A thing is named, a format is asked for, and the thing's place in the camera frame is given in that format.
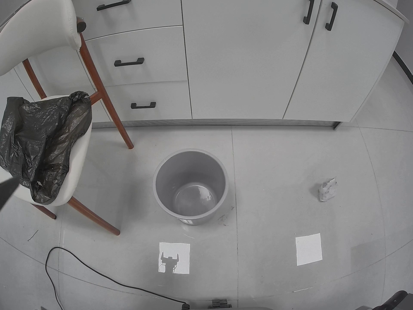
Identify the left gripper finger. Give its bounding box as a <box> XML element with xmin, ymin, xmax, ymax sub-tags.
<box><xmin>0</xmin><ymin>177</ymin><xmax>20</xmax><ymax>211</ymax></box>

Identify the black plastic bag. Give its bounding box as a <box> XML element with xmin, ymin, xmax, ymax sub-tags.
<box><xmin>0</xmin><ymin>91</ymin><xmax>93</xmax><ymax>205</ymax></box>

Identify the white paper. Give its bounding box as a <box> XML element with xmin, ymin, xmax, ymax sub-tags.
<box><xmin>318</xmin><ymin>177</ymin><xmax>337</xmax><ymax>203</ymax></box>

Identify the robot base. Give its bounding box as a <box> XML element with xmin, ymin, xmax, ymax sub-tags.
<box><xmin>184</xmin><ymin>298</ymin><xmax>275</xmax><ymax>310</ymax></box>

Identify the grey trash bin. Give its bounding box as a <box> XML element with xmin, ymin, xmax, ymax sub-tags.
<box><xmin>152</xmin><ymin>148</ymin><xmax>230</xmax><ymax>226</ymax></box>

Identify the white chair with wooden legs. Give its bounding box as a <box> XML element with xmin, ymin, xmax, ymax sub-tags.
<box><xmin>0</xmin><ymin>0</ymin><xmax>134</xmax><ymax>236</ymax></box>

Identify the white cabinet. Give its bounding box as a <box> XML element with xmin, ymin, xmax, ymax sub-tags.
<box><xmin>0</xmin><ymin>0</ymin><xmax>410</xmax><ymax>130</ymax></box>

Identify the black cable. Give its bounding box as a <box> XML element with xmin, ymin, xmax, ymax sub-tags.
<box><xmin>45</xmin><ymin>247</ymin><xmax>190</xmax><ymax>308</ymax></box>

